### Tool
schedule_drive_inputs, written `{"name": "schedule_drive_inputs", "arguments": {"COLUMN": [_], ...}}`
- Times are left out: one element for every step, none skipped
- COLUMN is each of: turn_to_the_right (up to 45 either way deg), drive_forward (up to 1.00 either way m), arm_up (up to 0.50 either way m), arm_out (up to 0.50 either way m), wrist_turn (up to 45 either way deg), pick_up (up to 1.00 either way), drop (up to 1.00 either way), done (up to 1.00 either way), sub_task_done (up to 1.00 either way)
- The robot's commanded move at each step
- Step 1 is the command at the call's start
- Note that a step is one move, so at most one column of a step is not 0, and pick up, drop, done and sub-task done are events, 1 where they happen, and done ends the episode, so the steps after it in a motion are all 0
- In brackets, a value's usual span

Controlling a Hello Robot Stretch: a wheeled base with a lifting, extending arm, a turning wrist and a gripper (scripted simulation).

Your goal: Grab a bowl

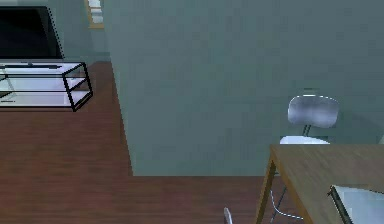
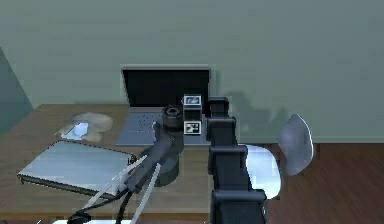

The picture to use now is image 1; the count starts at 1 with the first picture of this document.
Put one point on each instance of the grey metal chair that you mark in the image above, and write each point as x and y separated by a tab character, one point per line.
227	216
312	111

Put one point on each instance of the brown wooden table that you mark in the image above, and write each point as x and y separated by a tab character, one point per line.
320	170

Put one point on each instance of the black framed glass television stand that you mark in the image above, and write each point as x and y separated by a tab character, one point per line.
43	85

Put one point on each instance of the black television set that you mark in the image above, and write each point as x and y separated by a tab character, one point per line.
23	31

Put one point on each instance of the silver laptop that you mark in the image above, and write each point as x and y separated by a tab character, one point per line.
361	205

